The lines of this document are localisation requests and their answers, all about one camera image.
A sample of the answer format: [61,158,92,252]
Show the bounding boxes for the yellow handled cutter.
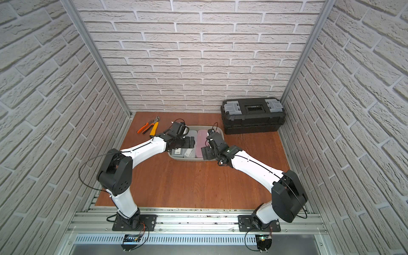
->
[149,116,160,138]

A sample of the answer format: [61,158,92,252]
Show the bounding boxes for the controller board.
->
[255,235,273,252]
[121,234,143,251]

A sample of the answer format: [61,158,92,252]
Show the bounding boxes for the left controller board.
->
[121,234,143,251]

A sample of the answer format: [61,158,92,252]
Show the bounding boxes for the orange handled pliers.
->
[137,118,157,134]

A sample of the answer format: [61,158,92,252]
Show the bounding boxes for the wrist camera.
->
[170,121,190,137]
[206,129,228,150]

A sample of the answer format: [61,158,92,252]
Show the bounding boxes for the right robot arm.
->
[201,146,308,231]

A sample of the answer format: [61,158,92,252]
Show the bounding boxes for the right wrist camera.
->
[206,129,228,150]

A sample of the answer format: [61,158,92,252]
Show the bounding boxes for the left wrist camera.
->
[170,121,190,137]

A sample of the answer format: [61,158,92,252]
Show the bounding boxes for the black plastic toolbox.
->
[221,97,286,135]

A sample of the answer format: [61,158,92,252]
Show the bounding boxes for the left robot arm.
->
[96,121,190,228]

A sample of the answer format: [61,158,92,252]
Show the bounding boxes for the aluminium mounting rail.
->
[67,206,328,235]

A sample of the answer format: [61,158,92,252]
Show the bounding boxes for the pink pencil case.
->
[195,129,208,159]

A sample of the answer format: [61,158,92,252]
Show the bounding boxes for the right controller board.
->
[255,235,273,252]

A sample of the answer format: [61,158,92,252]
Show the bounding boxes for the clear rectangular pencil case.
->
[171,148,185,158]

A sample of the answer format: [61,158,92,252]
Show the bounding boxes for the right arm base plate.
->
[238,215,281,233]

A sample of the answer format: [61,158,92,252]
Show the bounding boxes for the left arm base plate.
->
[112,214,157,232]

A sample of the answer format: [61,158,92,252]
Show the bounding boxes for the grey plastic storage tray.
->
[168,125,212,162]

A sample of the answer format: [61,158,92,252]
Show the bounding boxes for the clear rounded pencil case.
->
[184,130,197,158]

